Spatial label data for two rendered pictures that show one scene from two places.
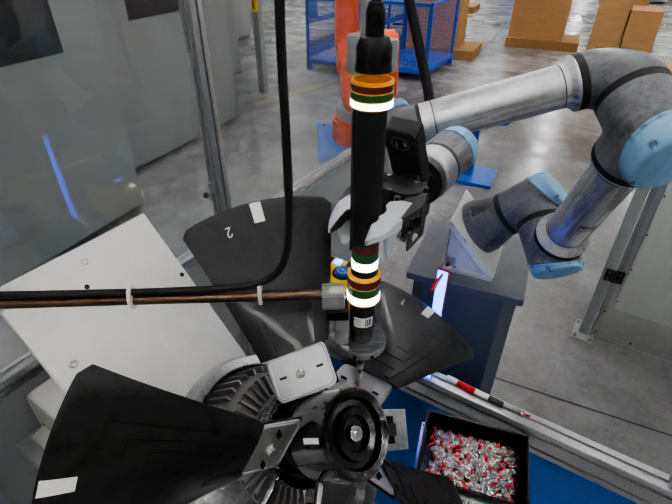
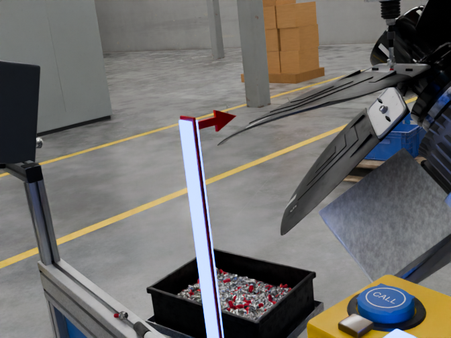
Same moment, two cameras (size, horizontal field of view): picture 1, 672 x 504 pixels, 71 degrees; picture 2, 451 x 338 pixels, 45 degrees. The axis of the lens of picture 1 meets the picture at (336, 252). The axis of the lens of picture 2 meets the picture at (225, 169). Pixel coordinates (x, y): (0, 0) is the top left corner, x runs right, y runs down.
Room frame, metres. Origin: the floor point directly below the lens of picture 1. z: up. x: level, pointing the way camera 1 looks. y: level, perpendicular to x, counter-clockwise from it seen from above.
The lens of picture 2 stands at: (1.28, 0.01, 1.30)
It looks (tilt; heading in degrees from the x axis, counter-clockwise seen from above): 16 degrees down; 201
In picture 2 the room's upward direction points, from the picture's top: 6 degrees counter-clockwise
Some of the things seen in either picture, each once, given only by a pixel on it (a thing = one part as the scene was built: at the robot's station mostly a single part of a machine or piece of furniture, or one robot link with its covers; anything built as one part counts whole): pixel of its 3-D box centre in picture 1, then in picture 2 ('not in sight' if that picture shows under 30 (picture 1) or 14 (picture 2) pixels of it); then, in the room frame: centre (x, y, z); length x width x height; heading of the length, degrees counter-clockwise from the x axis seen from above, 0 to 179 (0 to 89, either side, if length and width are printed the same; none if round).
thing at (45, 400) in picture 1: (76, 413); not in sight; (0.63, 0.56, 0.92); 0.17 x 0.16 x 0.11; 58
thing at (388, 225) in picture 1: (388, 237); not in sight; (0.47, -0.06, 1.47); 0.09 x 0.03 x 0.06; 158
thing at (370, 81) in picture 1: (372, 93); not in sight; (0.48, -0.04, 1.63); 0.04 x 0.04 x 0.03
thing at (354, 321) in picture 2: not in sight; (355, 325); (0.94, -0.04, 1.08); 0.02 x 0.02 x 0.01; 58
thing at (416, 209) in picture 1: (404, 205); not in sight; (0.51, -0.09, 1.49); 0.09 x 0.05 x 0.02; 158
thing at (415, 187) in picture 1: (404, 199); not in sight; (0.57, -0.09, 1.46); 0.12 x 0.08 x 0.09; 148
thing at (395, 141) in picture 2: not in sight; (396, 135); (-2.81, -0.20, 0.25); 0.60 x 0.41 x 0.22; 162
